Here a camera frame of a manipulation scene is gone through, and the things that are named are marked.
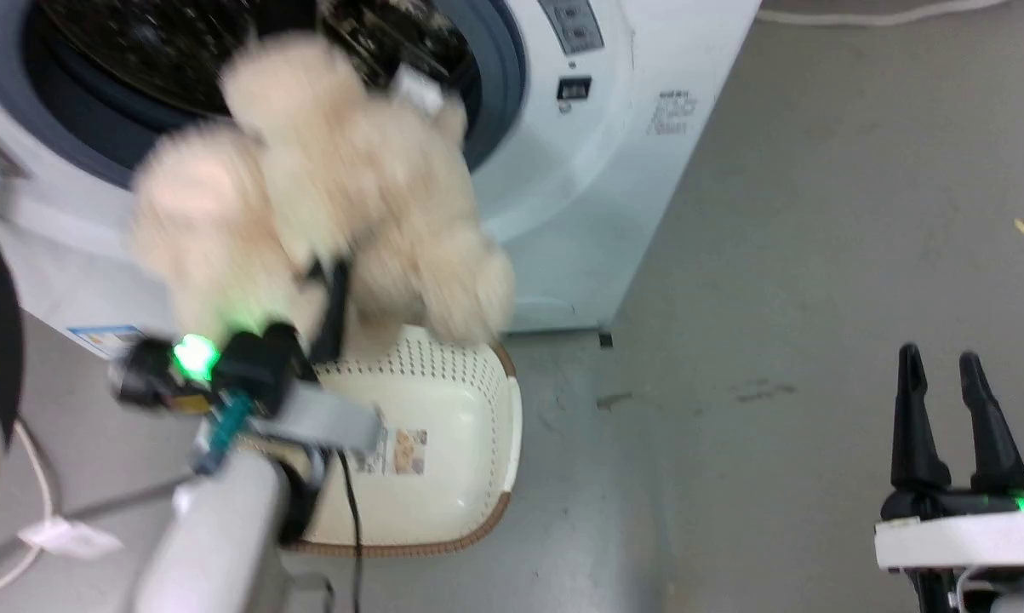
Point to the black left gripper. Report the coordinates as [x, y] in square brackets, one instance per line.
[252, 366]

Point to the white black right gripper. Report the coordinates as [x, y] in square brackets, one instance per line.
[963, 532]

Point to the beige plush teddy bear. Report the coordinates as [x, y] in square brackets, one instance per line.
[375, 187]

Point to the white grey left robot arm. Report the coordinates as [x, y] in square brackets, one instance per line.
[222, 536]

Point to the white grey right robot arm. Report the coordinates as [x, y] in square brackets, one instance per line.
[988, 592]

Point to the printed basket label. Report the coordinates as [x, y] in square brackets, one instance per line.
[397, 451]

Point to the cream perforated laundry basket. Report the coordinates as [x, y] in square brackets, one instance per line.
[456, 443]

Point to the white front-load washing machine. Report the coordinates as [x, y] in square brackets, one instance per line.
[597, 170]

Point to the blue white energy sticker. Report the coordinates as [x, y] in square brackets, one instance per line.
[103, 339]

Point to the black door latch socket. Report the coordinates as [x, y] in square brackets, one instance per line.
[574, 88]

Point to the grey washer control panel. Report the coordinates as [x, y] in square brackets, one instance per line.
[573, 24]

